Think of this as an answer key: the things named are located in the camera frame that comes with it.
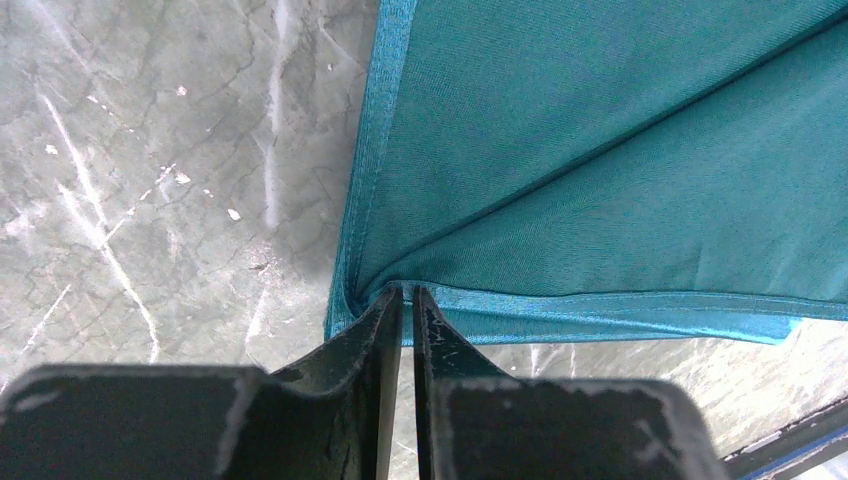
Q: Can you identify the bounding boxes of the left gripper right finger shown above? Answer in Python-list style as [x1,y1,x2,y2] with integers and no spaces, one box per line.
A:
[412,287,727,479]

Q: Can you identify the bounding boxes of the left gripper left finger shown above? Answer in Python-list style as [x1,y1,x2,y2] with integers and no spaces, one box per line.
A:
[1,288,403,479]

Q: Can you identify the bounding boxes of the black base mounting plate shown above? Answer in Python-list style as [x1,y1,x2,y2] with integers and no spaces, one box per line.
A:
[723,398,847,479]

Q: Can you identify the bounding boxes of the teal cloth napkin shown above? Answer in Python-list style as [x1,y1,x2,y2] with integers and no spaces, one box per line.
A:
[325,1,847,344]

